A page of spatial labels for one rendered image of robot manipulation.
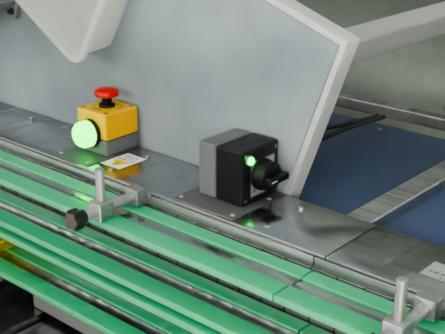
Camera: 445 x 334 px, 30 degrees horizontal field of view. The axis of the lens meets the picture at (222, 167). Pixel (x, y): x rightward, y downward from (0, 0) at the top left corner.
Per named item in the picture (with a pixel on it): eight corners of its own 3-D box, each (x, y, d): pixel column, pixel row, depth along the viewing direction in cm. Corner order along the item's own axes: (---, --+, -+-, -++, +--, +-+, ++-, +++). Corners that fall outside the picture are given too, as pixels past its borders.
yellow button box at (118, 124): (112, 136, 140) (78, 148, 135) (110, 94, 138) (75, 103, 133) (141, 146, 136) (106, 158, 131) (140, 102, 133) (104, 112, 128)
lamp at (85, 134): (83, 142, 134) (68, 147, 132) (81, 115, 132) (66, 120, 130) (101, 148, 131) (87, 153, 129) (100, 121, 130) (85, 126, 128)
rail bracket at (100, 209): (134, 197, 121) (60, 226, 112) (132, 150, 118) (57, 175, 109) (153, 205, 118) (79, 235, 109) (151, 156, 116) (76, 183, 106)
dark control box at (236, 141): (236, 177, 124) (198, 193, 118) (237, 126, 121) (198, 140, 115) (280, 191, 119) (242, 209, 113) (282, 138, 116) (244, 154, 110)
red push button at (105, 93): (89, 109, 133) (88, 88, 132) (108, 103, 136) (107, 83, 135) (106, 113, 131) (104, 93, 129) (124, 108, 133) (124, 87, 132)
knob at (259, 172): (270, 183, 116) (290, 190, 114) (250, 193, 113) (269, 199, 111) (271, 154, 115) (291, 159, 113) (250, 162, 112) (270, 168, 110)
